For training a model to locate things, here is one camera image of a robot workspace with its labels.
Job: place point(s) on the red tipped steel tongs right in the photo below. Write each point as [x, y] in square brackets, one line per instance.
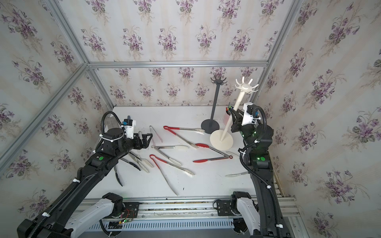
[214, 154]

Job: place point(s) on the pink pen cup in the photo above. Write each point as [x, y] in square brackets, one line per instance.
[227, 121]

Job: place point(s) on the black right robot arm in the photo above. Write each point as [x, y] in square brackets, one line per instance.
[263, 218]

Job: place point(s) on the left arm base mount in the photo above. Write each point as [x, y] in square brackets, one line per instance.
[113, 224]

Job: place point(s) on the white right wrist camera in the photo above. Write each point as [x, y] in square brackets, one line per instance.
[248, 118]

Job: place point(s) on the steel cream-tipped tongs left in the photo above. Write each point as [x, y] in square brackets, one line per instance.
[143, 163]

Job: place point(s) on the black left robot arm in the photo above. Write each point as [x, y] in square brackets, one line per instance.
[56, 221]

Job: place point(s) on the black tipped steel tongs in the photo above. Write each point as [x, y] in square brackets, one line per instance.
[117, 173]

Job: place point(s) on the red handled tongs front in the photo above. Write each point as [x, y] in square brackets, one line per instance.
[175, 176]

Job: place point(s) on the steel cream-tipped tongs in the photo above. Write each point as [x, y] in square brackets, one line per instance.
[169, 150]
[143, 163]

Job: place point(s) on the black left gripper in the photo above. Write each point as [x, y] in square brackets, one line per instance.
[138, 146]

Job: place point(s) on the dark grey utensil rack stand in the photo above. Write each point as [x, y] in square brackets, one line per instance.
[211, 125]

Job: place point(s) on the steel cream-tipped tongs centre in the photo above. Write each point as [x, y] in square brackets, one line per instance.
[169, 150]

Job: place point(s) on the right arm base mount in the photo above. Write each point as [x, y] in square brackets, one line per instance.
[223, 208]

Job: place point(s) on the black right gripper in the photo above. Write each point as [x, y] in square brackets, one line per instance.
[238, 126]

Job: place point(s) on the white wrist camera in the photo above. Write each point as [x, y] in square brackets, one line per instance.
[248, 118]
[128, 127]

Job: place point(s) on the grey stone block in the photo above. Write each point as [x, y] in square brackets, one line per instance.
[111, 122]

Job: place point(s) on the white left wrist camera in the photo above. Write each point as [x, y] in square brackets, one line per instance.
[128, 127]

